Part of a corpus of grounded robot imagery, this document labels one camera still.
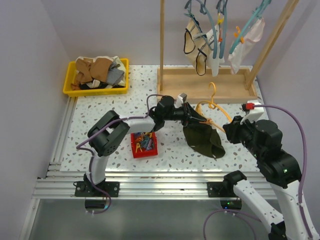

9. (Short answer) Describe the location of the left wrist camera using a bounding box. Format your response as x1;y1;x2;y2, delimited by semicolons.
175;93;188;108

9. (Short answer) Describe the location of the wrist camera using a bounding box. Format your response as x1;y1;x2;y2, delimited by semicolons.
240;100;265;125
175;93;188;108

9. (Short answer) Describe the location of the aluminium rail frame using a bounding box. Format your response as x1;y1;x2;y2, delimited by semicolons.
20;96;276;240

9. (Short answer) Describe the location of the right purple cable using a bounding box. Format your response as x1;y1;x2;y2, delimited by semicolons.
202;103;313;240

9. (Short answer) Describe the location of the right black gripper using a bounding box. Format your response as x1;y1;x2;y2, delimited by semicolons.
223;113;264;158

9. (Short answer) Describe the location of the wooden drying rack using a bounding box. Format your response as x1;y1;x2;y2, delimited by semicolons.
157;0;298;104

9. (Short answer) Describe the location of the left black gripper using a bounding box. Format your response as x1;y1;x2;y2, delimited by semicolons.
163;102;207;128

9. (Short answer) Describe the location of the pile of clothes in bin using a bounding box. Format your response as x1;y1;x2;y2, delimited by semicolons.
71;56;127;91

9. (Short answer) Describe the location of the colourful clothespins pile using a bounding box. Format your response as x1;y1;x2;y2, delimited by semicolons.
133;132;154;153

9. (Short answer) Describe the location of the pink white underwear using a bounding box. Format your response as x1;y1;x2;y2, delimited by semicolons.
228;17;265;74

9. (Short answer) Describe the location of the dark green underwear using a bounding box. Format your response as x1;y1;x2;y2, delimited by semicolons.
183;123;226;159

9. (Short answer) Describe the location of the teal clothes hanger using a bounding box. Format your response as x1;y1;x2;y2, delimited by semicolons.
229;0;272;54

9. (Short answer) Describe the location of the white lettered underwear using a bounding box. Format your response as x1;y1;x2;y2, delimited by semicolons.
198;24;225;77

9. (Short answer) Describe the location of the yellow clothespin on hanger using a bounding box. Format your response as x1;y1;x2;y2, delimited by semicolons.
217;13;224;25

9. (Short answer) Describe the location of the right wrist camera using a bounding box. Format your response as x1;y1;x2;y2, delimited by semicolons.
240;100;265;125

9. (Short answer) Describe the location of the yellow plastic bin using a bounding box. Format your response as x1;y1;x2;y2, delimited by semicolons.
62;58;129;97

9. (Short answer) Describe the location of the orange clothes hanger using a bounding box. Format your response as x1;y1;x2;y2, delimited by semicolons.
195;82;232;133

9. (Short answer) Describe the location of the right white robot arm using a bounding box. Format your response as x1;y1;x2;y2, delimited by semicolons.
207;116;320;240

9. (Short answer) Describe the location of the beige black-trimmed underwear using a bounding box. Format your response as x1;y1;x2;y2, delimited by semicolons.
183;19;209;76

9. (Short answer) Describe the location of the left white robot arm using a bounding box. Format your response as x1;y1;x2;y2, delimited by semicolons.
73;94;206;198

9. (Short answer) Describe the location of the grey-blue clothes hanger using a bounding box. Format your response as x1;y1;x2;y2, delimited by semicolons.
184;0;221;59

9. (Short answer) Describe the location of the red clothespin bin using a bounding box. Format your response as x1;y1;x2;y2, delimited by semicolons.
130;132;158;159

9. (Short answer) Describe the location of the orange clothespin on grey hanger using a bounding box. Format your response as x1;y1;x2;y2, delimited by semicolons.
218;29;223;43

